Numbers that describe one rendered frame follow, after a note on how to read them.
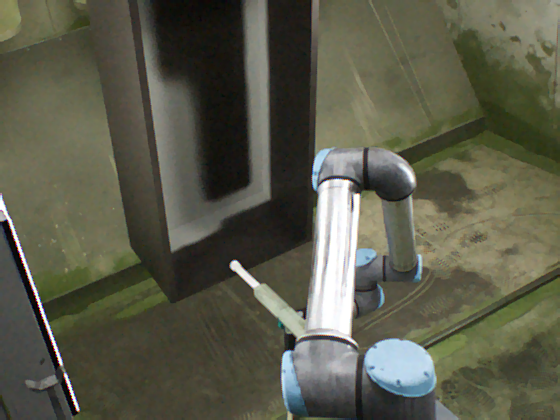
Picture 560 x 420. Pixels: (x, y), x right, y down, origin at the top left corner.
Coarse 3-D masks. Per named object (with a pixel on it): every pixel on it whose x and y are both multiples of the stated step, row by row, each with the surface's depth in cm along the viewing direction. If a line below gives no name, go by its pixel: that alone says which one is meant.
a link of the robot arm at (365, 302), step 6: (378, 288) 259; (354, 294) 256; (360, 294) 256; (366, 294) 255; (372, 294) 256; (378, 294) 258; (354, 300) 255; (360, 300) 255; (366, 300) 256; (372, 300) 256; (378, 300) 258; (360, 306) 255; (366, 306) 256; (372, 306) 257; (378, 306) 259; (360, 312) 255; (366, 312) 258
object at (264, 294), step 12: (264, 288) 257; (264, 300) 253; (276, 300) 251; (276, 312) 248; (288, 312) 245; (288, 324) 242; (300, 324) 239; (288, 336) 247; (300, 336) 237; (288, 348) 250
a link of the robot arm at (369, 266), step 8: (360, 256) 253; (368, 256) 251; (376, 256) 253; (360, 264) 251; (368, 264) 251; (376, 264) 251; (360, 272) 253; (368, 272) 252; (376, 272) 251; (360, 280) 254; (368, 280) 253; (376, 280) 253; (360, 288) 255; (368, 288) 254
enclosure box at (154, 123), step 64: (128, 0) 198; (192, 0) 249; (256, 0) 261; (128, 64) 217; (192, 64) 263; (256, 64) 277; (128, 128) 240; (192, 128) 279; (256, 128) 295; (128, 192) 269; (192, 192) 298; (256, 192) 316; (192, 256) 291; (256, 256) 289
